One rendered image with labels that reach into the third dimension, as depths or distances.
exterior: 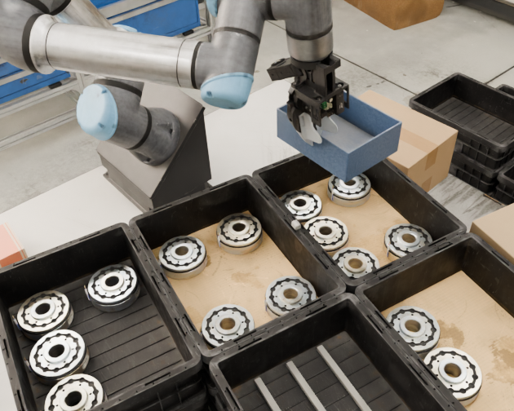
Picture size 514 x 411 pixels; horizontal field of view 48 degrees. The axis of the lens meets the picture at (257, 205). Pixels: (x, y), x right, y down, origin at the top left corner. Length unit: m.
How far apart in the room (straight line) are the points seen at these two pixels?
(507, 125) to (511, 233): 1.11
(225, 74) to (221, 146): 0.94
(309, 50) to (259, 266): 0.52
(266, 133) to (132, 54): 0.97
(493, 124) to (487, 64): 1.45
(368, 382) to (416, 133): 0.74
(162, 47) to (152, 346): 0.57
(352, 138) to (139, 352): 0.60
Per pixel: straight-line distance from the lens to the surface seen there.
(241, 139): 1.83
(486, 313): 1.25
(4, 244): 1.55
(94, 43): 0.97
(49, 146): 3.22
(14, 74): 2.99
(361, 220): 1.37
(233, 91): 0.88
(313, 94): 1.00
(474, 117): 2.39
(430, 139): 1.59
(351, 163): 1.08
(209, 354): 1.02
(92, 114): 1.39
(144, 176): 1.54
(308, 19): 0.92
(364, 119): 1.22
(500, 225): 1.33
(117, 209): 1.65
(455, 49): 3.91
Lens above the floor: 1.78
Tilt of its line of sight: 43 degrees down
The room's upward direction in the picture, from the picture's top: 3 degrees counter-clockwise
